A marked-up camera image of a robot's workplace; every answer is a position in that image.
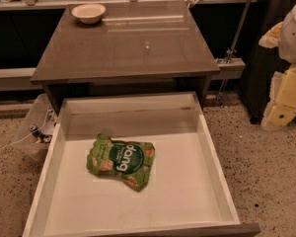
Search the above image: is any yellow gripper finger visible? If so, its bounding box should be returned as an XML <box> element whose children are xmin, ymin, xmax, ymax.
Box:
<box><xmin>259</xmin><ymin>22</ymin><xmax>282</xmax><ymax>48</ymax></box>
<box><xmin>260</xmin><ymin>64</ymin><xmax>296</xmax><ymax>130</ymax></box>

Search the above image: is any green rice chip bag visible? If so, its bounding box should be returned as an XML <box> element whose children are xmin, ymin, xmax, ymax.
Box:
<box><xmin>86</xmin><ymin>133</ymin><xmax>155</xmax><ymax>191</ymax></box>

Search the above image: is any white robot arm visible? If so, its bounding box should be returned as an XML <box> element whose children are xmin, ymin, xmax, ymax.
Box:
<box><xmin>259</xmin><ymin>5</ymin><xmax>296</xmax><ymax>130</ymax></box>

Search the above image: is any grey counter cabinet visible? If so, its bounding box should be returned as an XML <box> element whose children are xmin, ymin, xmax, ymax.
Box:
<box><xmin>31</xmin><ymin>1</ymin><xmax>219</xmax><ymax>111</ymax></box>

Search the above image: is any open white drawer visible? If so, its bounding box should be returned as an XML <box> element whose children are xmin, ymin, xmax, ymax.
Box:
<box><xmin>22</xmin><ymin>93</ymin><xmax>259</xmax><ymax>237</ymax></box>

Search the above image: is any white bowl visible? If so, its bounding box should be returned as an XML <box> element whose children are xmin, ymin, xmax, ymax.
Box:
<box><xmin>71</xmin><ymin>4</ymin><xmax>106</xmax><ymax>25</ymax></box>

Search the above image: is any clear plastic bin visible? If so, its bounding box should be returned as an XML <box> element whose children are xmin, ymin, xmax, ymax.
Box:
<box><xmin>12</xmin><ymin>94</ymin><xmax>57</xmax><ymax>162</ymax></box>

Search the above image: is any white cable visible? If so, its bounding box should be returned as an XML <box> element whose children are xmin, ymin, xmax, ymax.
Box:
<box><xmin>0</xmin><ymin>103</ymin><xmax>55</xmax><ymax>153</ymax></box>

